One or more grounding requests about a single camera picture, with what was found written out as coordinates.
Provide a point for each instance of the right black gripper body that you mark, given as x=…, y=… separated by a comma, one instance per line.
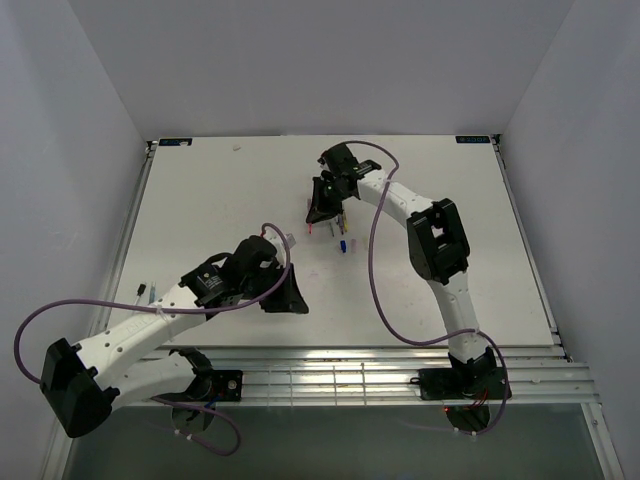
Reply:
x=331, y=196

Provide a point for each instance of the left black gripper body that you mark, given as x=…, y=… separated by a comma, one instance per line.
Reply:
x=278, y=301

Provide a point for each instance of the yellow highlighter pen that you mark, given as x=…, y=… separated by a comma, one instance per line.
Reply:
x=344, y=222

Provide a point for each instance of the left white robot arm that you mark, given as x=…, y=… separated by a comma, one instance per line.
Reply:
x=85, y=382

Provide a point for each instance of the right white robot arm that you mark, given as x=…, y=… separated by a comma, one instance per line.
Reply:
x=438, y=250

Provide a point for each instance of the light blue pen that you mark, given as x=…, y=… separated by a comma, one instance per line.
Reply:
x=151, y=293

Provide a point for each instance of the right blue corner label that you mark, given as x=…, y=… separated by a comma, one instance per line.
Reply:
x=472, y=139

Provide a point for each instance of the blue corner label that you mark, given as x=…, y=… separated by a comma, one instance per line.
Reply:
x=175, y=142
x=472, y=139

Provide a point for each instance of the black cap marker outer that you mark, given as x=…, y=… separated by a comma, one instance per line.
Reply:
x=139, y=293

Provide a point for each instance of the left blue corner label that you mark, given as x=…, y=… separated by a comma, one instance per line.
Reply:
x=175, y=142

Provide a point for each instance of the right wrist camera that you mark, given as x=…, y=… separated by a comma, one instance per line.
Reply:
x=322, y=161

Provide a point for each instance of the aluminium rail frame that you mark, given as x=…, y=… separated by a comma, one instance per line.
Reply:
x=342, y=377

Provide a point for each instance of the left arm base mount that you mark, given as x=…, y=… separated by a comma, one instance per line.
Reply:
x=208, y=384

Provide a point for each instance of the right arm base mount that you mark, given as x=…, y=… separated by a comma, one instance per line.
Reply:
x=452, y=384

